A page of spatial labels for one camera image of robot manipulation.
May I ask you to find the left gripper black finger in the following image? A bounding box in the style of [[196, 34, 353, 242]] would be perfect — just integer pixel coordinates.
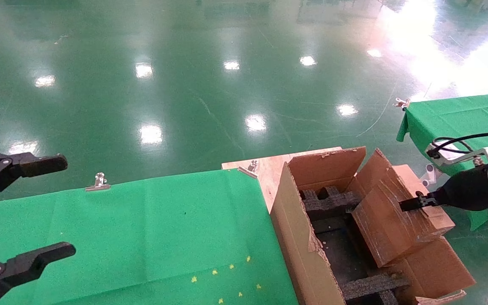
[[0, 241, 76, 305], [0, 151, 68, 210]]

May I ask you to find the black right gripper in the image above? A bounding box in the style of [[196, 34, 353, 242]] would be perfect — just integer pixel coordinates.
[[400, 164, 488, 212]]

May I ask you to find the brown cardboard box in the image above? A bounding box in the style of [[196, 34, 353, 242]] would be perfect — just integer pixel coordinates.
[[351, 164, 456, 268]]

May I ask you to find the large brown cardboard carton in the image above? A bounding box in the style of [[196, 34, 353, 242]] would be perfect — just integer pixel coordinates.
[[269, 146, 477, 305]]

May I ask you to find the black foam base pad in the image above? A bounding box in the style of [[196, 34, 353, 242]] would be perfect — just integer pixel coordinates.
[[312, 218, 376, 293]]

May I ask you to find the white metal bracket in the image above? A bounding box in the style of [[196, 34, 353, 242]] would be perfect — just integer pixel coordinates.
[[423, 163, 443, 188]]

